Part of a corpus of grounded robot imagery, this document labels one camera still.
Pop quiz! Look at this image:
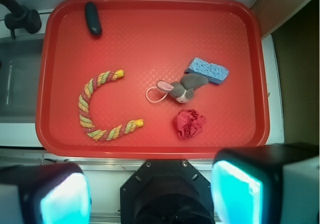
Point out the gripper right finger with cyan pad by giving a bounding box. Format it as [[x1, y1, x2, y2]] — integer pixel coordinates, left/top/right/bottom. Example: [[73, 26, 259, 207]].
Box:
[[210, 143, 320, 224]]

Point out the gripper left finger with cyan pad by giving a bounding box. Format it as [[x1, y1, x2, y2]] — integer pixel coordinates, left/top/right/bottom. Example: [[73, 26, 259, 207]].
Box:
[[0, 163, 92, 224]]

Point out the dark green plastic pickle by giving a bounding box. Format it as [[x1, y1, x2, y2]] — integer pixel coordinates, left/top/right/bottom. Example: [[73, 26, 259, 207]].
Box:
[[84, 1, 102, 36]]

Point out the crumpled red cloth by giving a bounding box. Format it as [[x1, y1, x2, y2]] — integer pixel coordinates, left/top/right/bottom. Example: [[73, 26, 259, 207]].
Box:
[[174, 109, 207, 140]]

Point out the blue sponge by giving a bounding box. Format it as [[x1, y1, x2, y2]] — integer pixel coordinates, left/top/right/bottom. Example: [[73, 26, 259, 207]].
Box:
[[185, 57, 229, 84]]

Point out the red plastic tray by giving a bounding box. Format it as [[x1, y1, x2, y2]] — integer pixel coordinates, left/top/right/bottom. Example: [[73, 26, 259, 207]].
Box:
[[35, 0, 270, 159]]

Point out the grey plush mouse toy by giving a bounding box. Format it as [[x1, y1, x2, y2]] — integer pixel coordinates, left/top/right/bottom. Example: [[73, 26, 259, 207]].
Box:
[[145, 73, 209, 104]]

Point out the metal sink basin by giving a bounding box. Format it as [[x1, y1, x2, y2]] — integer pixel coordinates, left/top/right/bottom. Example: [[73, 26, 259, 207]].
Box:
[[0, 34, 44, 123]]

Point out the black faucet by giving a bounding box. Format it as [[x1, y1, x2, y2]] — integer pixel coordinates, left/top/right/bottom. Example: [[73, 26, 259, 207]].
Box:
[[0, 0, 42, 39]]

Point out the multicolour twisted rope toy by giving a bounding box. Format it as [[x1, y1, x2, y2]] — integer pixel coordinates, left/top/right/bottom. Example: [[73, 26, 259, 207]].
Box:
[[78, 69, 145, 141]]

